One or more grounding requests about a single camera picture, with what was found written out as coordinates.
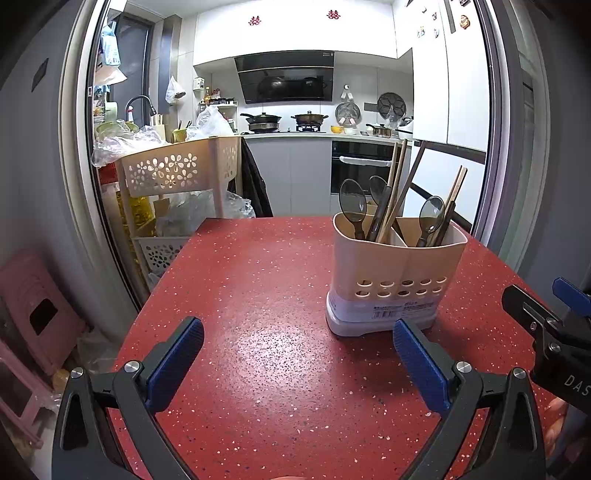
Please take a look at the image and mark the white plastic bag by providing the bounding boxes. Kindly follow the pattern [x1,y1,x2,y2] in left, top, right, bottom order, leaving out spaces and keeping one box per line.
[185,105,235,141]

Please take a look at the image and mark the grey base kitchen cabinets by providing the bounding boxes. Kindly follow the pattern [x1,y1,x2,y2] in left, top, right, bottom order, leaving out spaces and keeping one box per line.
[242,133,416,217]

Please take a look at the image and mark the white refrigerator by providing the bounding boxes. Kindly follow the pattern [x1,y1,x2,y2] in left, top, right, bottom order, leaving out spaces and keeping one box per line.
[392,0,492,236]

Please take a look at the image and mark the clear plastic bag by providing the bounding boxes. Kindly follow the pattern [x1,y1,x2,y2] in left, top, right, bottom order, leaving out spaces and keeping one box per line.
[154,189,256,238]

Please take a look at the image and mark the green basin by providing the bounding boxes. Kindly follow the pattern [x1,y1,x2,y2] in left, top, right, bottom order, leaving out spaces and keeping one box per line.
[95,120,139,139]

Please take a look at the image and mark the black range hood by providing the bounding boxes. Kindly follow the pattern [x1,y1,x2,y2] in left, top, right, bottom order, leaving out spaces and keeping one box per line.
[233,51,335,104]

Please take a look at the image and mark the yellow oil bottle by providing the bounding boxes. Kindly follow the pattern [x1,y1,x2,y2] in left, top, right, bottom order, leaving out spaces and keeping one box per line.
[117,194,155,238]

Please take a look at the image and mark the black jacket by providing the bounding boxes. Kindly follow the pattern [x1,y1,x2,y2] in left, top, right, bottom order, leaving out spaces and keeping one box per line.
[239,137,274,219]

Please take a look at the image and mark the white spice rack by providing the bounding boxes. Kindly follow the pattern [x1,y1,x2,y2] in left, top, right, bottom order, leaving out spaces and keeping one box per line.
[198,85,238,121]

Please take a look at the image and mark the grey sliding door frame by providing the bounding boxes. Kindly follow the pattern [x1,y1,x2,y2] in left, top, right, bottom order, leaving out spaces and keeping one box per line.
[58,0,552,315]

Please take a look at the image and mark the black wok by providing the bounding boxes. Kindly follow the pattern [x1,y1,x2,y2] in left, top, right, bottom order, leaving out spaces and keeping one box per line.
[240,112,283,134]

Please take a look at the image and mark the hanging blue white bags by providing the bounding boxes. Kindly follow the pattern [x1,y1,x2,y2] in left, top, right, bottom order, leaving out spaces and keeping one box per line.
[95,23,127,86]

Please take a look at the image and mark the black kitchen faucet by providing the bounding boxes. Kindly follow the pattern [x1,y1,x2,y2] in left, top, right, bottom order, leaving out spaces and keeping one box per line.
[127,95,158,127]

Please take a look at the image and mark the black built-in oven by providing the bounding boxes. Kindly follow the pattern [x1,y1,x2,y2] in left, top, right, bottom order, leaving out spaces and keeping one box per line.
[331,140,402,195]

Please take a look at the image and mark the pink plastic stool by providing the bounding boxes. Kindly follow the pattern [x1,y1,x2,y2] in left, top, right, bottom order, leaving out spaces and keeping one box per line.
[0,249,88,374]
[0,342,44,448]

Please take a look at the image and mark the beige plastic utensil holder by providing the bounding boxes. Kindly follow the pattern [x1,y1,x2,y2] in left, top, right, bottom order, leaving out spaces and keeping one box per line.
[325,212,468,337]

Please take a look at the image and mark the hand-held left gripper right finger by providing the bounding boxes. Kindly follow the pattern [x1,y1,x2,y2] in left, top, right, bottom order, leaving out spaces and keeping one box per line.
[392,318,548,480]

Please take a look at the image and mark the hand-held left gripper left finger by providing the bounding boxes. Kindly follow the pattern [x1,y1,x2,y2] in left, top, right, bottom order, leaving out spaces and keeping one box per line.
[52,316,205,480]

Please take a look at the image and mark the cooking pot with lid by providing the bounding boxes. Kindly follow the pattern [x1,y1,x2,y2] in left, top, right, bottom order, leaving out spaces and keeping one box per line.
[291,111,329,126]

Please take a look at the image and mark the beige floral storage cart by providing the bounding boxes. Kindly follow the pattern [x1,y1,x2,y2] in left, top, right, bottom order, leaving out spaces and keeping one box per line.
[115,136,243,282]

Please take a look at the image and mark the hanging round steamer rack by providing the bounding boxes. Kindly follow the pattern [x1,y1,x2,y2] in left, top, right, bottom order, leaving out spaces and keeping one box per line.
[335,85,362,127]

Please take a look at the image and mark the hanging round divided plate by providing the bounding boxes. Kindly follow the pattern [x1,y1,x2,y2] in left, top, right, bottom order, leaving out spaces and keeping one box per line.
[376,91,407,118]

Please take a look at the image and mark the white upper kitchen cabinets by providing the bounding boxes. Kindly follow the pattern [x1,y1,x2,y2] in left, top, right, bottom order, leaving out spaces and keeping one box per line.
[191,0,414,70]

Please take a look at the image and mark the hanging plastic bag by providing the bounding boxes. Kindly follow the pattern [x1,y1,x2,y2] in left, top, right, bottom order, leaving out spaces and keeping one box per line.
[165,75,188,106]

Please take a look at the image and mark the crumpled clear plastic bags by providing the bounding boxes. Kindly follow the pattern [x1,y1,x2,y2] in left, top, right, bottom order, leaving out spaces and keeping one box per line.
[91,120,167,168]

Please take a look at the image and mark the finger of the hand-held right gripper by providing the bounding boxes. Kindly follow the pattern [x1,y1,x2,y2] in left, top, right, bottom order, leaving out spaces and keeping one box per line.
[551,277,591,319]
[502,285,563,344]

